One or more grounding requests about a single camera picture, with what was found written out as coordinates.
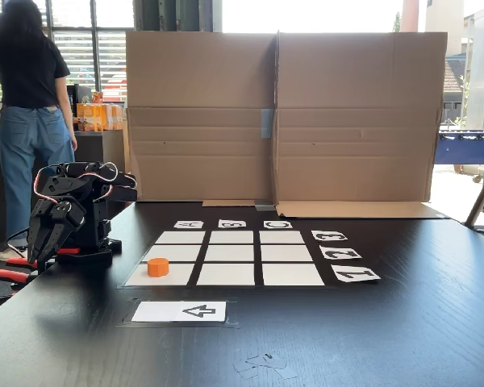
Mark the round orange token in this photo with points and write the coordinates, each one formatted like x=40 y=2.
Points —
x=158 y=268

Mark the white nine-square grid sheet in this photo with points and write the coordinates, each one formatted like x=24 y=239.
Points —
x=226 y=274

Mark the orange juice carton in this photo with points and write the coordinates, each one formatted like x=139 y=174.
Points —
x=99 y=117
x=84 y=117

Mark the pale juice carton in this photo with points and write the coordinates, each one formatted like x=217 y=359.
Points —
x=115 y=117

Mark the black mini fridge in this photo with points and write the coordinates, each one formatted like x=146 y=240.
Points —
x=82 y=94

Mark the person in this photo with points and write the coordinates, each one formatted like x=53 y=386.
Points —
x=28 y=80

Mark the paper sheet letter A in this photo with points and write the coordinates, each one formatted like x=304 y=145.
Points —
x=189 y=224

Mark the white arrow paper sheet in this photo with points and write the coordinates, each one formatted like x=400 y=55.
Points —
x=185 y=312

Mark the paper sheet letter B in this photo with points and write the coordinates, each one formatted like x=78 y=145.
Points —
x=232 y=223

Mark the grey tape strip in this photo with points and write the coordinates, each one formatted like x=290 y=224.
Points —
x=265 y=206
x=267 y=123

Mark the paper sheet letter C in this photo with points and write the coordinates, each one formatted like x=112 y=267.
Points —
x=278 y=224

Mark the clear tape scraps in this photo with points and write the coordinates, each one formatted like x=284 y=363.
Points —
x=262 y=363

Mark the paper sheet number 3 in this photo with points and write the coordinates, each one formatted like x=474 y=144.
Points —
x=329 y=235

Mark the paper sheet number 2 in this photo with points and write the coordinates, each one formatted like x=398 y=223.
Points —
x=340 y=253

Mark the paper sheet number 1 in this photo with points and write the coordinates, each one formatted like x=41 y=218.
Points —
x=355 y=274

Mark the blue foosball table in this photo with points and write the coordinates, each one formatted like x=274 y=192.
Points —
x=464 y=151

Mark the slanted metal table leg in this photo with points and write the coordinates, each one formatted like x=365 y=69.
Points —
x=482 y=197

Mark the brown cardboard box wall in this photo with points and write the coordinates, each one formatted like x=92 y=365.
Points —
x=359 y=80
x=201 y=80

